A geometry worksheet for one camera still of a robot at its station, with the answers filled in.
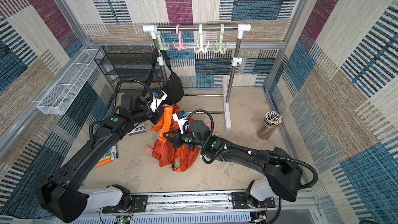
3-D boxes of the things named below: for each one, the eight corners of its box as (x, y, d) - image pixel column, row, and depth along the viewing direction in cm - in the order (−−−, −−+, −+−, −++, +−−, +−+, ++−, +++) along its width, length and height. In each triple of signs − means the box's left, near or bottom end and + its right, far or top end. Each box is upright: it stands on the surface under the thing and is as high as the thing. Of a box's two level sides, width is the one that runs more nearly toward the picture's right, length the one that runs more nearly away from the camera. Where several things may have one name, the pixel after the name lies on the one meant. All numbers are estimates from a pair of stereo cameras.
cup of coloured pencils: (258, 139, 96) (268, 122, 81) (255, 129, 101) (264, 110, 86) (271, 139, 96) (283, 122, 81) (267, 128, 101) (279, 110, 86)
